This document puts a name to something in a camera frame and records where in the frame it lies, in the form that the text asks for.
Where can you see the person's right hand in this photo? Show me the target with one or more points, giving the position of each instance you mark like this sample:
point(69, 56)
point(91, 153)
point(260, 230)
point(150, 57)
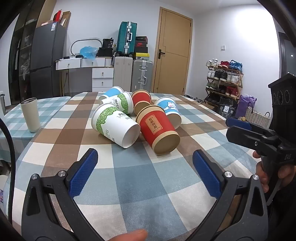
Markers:
point(261, 178)

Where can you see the silver suitcase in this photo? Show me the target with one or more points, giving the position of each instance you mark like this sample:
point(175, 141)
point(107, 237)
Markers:
point(142, 75)

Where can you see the brown blue checked tablecloth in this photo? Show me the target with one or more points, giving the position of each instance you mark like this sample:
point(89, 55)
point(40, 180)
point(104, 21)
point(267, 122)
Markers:
point(143, 180)

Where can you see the white insulated tumbler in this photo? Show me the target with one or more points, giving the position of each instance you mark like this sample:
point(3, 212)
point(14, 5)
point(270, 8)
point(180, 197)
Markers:
point(30, 115)

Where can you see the dark grey refrigerator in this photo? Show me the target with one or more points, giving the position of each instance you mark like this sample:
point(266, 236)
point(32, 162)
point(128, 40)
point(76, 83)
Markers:
point(47, 62)

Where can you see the small red paper cup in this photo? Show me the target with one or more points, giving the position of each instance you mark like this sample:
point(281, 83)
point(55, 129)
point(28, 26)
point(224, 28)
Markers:
point(141, 100)

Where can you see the red box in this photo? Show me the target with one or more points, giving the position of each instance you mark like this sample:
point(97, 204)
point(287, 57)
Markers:
point(57, 16)

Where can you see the stack of black shoe boxes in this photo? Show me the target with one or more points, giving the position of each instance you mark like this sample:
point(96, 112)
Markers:
point(141, 44)

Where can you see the person's left hand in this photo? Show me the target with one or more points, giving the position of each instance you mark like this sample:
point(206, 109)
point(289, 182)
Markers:
point(129, 236)

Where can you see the large red paper cup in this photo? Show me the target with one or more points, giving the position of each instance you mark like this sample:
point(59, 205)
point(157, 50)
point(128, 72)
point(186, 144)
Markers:
point(157, 128)

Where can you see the brown cardboard box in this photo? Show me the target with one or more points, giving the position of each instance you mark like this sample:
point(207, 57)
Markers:
point(66, 19)

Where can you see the white dresser with drawers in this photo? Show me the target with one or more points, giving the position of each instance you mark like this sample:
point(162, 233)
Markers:
point(92, 69)

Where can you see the large white green-leaf paper cup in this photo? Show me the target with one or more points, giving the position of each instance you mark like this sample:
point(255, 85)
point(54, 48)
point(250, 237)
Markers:
point(111, 125)

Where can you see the small white green-leaf paper cup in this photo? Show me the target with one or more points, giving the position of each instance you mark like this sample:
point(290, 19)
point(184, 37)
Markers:
point(120, 103)

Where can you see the blue plastic bag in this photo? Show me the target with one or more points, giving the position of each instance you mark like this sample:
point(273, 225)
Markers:
point(87, 52)

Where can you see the rows of assorted shoes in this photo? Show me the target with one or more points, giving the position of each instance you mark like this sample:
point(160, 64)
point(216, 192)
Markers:
point(223, 75)

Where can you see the yellow black box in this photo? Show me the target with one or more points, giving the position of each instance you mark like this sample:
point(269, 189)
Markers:
point(141, 55)

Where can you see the blue cartoon paper cup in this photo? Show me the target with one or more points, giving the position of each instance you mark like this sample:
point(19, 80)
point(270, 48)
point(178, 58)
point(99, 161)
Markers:
point(170, 109)

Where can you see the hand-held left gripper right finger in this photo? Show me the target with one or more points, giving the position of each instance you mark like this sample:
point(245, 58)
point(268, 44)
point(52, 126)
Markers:
point(207, 173)

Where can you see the black printed bag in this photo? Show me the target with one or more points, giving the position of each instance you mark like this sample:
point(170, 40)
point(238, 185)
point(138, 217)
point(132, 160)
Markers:
point(227, 107)

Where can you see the plain light blue paper cup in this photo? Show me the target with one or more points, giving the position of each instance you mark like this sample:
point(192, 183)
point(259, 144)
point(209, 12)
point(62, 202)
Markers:
point(111, 92)

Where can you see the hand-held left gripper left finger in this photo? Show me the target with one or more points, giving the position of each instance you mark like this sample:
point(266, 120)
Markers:
point(83, 172)

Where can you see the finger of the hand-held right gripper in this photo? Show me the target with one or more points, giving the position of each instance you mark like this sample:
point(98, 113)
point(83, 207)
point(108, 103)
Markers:
point(239, 122)
point(249, 140)

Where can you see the wooden shoe rack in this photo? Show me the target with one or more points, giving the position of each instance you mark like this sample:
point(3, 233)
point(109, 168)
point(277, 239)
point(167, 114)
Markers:
point(240, 80)

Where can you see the white suitcase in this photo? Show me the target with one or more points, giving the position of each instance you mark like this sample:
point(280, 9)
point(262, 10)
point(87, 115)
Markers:
point(123, 73)

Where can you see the white wicker basket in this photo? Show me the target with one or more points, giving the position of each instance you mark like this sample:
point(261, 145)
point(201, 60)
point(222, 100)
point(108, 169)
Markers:
point(256, 119)

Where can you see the oval white-framed mirror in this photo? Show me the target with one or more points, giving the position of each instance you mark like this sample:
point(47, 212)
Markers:
point(76, 45)

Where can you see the teal suitcase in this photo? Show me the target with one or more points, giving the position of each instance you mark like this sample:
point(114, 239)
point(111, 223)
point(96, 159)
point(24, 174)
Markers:
point(126, 38)

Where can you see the teal checked tablecloth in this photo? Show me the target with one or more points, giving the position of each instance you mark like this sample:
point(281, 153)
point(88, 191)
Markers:
point(13, 120)

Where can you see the wooden door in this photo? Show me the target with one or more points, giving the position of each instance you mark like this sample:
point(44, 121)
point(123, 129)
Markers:
point(172, 53)

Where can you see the purple bag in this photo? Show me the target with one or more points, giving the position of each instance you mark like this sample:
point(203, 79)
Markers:
point(245, 105)

